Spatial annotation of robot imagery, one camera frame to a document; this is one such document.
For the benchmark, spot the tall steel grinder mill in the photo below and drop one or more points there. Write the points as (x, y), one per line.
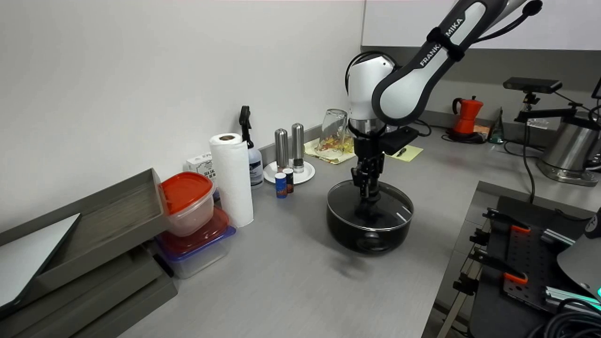
(297, 146)

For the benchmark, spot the yellow patterned dish cloth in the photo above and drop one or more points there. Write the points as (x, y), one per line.
(331, 152)

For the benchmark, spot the plastic tub with orange lid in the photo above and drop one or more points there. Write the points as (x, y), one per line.
(186, 204)

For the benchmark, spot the steel conical kettle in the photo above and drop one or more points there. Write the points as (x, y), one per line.
(568, 152)

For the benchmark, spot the small dark bottle red cap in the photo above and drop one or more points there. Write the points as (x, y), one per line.
(290, 182)

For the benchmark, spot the red moka pot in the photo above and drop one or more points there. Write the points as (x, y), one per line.
(466, 116)

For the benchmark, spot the yellow notepad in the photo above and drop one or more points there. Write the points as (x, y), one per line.
(414, 155)

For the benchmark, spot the white round plate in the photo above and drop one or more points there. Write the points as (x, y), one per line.
(305, 176)

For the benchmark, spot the white and gray robot arm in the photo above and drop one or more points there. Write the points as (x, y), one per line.
(406, 88)

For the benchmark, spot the black pen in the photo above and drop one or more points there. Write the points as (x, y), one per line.
(401, 153)

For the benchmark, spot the clear spray bottle black nozzle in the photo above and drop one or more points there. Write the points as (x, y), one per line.
(254, 161)

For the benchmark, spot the aluminium frame leg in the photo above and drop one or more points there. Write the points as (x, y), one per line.
(455, 307)

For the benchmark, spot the glass lid with black knob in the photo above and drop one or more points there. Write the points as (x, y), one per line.
(395, 210)

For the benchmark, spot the white paper towel roll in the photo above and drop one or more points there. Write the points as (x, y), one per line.
(233, 182)

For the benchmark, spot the short steel grinder mill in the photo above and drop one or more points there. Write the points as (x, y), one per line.
(280, 150)

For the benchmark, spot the flat plastic box red lid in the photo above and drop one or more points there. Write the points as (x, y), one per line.
(200, 251)

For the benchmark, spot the black round trivet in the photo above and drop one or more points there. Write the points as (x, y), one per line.
(466, 140)

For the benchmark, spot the black cooking pot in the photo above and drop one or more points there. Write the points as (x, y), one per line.
(369, 242)

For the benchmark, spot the steel tray shelf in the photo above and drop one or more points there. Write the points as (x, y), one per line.
(119, 219)

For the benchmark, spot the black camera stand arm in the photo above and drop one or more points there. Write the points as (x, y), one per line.
(551, 114)

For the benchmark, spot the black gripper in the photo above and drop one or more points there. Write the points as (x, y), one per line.
(369, 152)

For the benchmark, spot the gray flat panel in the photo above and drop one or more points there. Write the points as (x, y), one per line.
(31, 257)

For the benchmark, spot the black mounting plate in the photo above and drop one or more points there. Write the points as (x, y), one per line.
(538, 257)

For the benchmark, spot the black camera bar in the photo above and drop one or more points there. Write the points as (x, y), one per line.
(532, 86)

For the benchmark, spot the gray lower shelf drawer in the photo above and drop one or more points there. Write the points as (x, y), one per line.
(94, 302)

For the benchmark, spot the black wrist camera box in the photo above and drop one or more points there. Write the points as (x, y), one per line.
(399, 140)

